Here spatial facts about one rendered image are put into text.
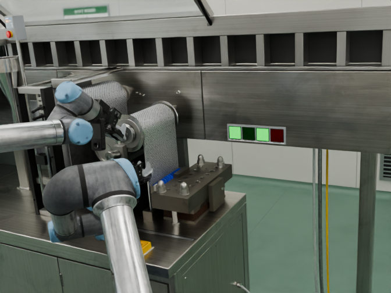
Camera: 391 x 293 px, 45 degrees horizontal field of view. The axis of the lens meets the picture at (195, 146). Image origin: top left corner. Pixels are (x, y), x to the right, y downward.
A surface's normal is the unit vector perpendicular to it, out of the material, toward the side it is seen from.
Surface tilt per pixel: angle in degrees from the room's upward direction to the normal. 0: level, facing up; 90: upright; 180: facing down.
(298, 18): 90
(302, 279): 0
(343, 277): 0
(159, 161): 90
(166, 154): 90
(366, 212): 90
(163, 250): 0
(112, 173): 42
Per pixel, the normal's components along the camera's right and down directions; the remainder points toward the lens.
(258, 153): -0.47, 0.29
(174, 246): -0.07, -0.96
